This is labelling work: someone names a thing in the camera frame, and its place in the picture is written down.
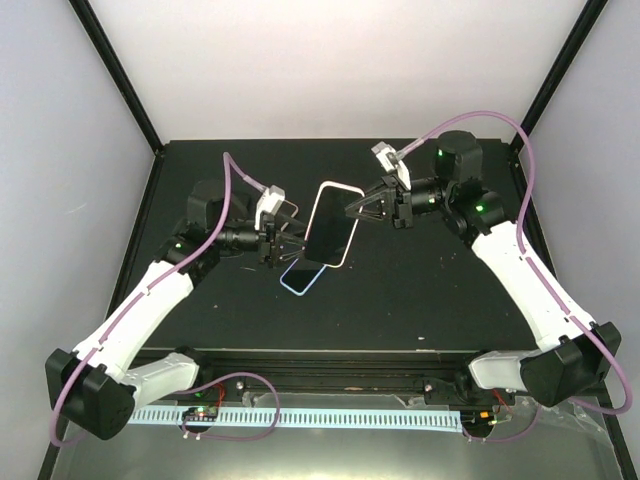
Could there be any phone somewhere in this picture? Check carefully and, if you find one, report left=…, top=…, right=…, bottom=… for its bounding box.
left=304, top=181, right=364, bottom=268
left=279, top=258, right=326, bottom=297
left=278, top=200, right=299, bottom=231

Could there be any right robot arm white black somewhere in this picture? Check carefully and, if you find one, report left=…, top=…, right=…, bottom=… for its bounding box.
left=345, top=131, right=621, bottom=407

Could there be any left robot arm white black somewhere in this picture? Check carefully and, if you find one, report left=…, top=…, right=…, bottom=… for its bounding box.
left=45, top=180, right=305, bottom=440

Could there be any phone in blue case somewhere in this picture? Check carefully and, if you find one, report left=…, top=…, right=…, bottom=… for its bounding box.
left=279, top=258, right=326, bottom=297

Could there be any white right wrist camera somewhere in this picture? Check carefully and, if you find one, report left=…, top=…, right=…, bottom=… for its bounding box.
left=371, top=142, right=411, bottom=190

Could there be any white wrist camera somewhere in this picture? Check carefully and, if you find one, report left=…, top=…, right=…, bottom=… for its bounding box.
left=371, top=142, right=411, bottom=190
left=254, top=185, right=286, bottom=230

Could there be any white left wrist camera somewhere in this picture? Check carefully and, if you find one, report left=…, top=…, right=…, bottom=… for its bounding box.
left=254, top=185, right=286, bottom=230

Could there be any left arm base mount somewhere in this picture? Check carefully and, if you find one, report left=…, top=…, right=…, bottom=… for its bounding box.
left=172, top=371, right=248, bottom=398

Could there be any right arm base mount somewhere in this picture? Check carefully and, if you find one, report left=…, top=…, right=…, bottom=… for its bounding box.
left=422, top=373, right=515, bottom=408

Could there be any white slotted cable duct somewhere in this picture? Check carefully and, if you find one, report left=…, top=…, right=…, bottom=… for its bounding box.
left=128, top=405, right=462, bottom=433

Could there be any right black frame post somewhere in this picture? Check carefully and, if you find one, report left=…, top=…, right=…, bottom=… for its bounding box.
left=521, top=0, right=609, bottom=136

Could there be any black frame post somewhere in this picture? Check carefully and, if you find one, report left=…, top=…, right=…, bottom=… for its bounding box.
left=68, top=0, right=164, bottom=155
left=521, top=0, right=609, bottom=136

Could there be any left black frame post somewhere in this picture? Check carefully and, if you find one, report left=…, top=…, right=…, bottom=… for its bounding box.
left=68, top=0, right=164, bottom=155

